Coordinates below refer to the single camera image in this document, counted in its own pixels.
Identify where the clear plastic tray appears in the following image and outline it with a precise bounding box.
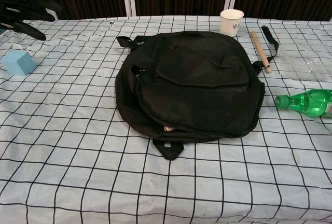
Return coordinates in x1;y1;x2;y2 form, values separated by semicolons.
279;41;332;81

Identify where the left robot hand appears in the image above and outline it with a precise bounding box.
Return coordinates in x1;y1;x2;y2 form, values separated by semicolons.
0;0;64;41

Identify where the wooden stick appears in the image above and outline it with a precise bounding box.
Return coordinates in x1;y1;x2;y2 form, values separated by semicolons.
250;31;273;74

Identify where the black backpack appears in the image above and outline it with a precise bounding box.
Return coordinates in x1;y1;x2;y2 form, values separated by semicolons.
115;25;281;161

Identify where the white paper cup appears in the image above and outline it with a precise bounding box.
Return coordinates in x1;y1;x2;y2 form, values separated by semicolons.
220;9;245;38

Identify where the white black checked tablecloth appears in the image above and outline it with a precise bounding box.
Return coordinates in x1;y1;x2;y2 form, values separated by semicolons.
0;15;332;224

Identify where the green plastic bottle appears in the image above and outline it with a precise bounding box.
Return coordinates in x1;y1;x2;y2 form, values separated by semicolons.
274;89;332;119

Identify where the light blue foam cube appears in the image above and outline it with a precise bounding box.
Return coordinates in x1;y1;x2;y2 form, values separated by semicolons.
2;50;37;77

